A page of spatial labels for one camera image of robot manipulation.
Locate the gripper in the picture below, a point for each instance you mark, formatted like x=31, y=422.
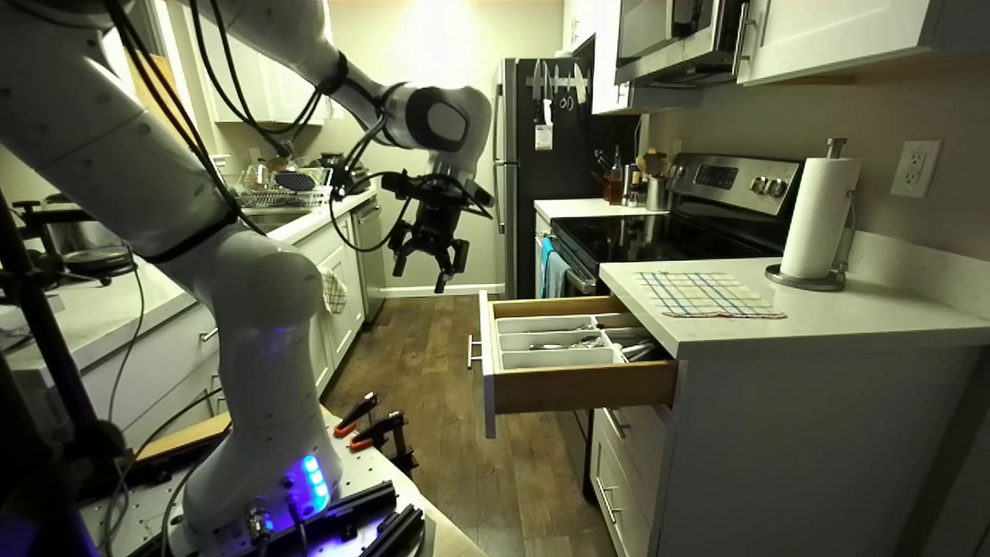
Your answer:
x=435, y=224

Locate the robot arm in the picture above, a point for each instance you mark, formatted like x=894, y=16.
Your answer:
x=93, y=147

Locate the wooden drawer with white front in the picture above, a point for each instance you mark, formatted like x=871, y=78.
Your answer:
x=580, y=383

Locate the dishwasher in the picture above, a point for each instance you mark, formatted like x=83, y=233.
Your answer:
x=371, y=255

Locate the checked hanging towel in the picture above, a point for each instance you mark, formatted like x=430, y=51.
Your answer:
x=334, y=292

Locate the blue towel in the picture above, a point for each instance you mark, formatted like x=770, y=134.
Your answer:
x=544, y=263

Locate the grey towel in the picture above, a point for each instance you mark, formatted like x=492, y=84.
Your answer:
x=557, y=275

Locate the white cutlery tray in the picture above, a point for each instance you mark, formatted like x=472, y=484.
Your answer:
x=541, y=357

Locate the dish rack with dishes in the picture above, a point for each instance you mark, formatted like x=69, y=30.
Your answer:
x=282, y=186

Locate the heap of cutlery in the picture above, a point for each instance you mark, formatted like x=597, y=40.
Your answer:
x=568, y=342

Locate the orange and black clamp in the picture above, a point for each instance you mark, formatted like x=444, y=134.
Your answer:
x=357, y=412
x=379, y=430

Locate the refrigerator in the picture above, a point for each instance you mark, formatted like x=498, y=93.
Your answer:
x=572, y=147

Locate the magnetic strip with knives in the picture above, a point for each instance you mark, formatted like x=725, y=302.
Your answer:
x=558, y=81

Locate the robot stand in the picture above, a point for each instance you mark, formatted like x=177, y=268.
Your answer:
x=363, y=472

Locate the stove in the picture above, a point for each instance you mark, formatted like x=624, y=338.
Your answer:
x=657, y=232

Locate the utensil holder with utensils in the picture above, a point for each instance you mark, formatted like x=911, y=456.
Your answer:
x=656, y=182

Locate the plaid cloth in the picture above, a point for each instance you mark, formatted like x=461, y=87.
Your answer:
x=708, y=295

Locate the microwave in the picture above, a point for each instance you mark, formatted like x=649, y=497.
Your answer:
x=673, y=35

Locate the stove knob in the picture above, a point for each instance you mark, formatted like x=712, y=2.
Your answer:
x=759, y=185
x=777, y=188

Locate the paper towel roll on holder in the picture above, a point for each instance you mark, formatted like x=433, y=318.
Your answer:
x=818, y=216

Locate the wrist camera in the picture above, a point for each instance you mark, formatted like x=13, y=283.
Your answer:
x=402, y=186

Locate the white wall cabinet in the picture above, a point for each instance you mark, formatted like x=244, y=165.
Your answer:
x=267, y=77
x=843, y=31

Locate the white wall socket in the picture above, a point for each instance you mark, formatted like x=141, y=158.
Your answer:
x=916, y=169

